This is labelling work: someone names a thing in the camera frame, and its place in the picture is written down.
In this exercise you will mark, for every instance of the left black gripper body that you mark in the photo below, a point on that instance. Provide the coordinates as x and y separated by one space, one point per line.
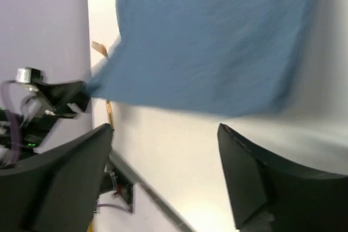
22 134

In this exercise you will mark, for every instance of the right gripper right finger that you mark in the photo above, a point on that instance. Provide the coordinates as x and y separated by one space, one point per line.
268 192

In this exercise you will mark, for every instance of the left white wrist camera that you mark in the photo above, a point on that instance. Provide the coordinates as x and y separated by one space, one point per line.
28 78

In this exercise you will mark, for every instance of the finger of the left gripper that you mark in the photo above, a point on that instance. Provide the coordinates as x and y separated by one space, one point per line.
60 95

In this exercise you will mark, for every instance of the gold fork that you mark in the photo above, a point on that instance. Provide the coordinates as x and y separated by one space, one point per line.
99 48

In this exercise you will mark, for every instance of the blue cloth napkin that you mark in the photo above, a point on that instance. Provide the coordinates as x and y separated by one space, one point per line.
224 57

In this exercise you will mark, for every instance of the gold knife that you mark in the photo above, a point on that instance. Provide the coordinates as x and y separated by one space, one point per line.
110 114

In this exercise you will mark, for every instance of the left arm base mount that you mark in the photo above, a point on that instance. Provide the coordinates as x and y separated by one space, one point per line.
119 180

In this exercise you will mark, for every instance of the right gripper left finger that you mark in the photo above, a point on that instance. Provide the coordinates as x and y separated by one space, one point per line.
56 190

